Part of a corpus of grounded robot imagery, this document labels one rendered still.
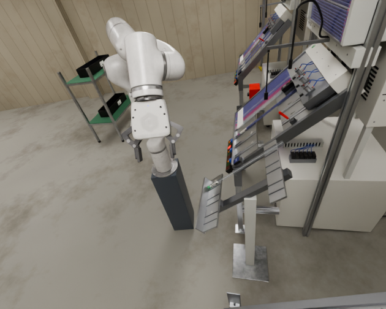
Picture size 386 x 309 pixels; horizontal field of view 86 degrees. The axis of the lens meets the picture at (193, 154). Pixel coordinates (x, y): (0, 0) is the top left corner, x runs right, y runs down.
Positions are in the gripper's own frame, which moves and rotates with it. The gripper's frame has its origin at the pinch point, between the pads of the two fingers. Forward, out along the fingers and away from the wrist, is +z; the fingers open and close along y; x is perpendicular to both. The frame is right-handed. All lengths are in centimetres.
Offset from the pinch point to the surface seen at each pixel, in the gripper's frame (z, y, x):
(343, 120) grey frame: -3, 81, 38
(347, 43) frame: -32, 72, 23
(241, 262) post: 96, 37, 89
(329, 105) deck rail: -10, 75, 39
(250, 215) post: 42, 37, 49
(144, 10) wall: -235, -49, 350
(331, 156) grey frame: 16, 83, 50
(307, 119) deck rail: -5, 68, 45
